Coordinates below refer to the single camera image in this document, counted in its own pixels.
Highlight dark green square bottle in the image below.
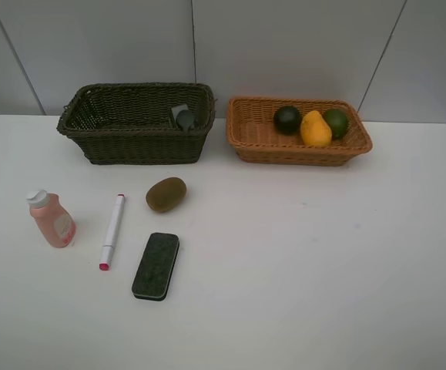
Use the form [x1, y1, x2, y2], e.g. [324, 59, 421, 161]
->
[170, 104, 195, 132]

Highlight dark mangosteen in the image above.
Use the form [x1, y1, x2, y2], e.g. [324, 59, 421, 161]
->
[273, 106, 302, 135]

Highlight yellow mango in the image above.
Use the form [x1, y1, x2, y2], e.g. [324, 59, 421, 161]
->
[300, 110, 332, 147]

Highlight green lime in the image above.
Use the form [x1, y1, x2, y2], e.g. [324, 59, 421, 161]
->
[322, 109, 349, 140]

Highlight pink bottle white cap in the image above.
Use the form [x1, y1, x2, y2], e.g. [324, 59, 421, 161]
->
[26, 190, 76, 248]

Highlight brown kiwi fruit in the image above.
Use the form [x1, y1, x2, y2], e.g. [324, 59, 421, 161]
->
[146, 177, 187, 213]

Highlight orange wicker basket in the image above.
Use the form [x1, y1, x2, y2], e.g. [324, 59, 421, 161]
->
[226, 96, 373, 167]

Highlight dark felt board eraser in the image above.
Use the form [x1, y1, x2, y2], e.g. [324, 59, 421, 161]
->
[132, 233, 179, 301]

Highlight dark brown wicker basket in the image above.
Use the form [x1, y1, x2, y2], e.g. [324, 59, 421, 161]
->
[57, 82, 216, 165]

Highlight white marker pink caps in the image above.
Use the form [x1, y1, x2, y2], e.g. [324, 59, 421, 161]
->
[99, 193, 126, 271]

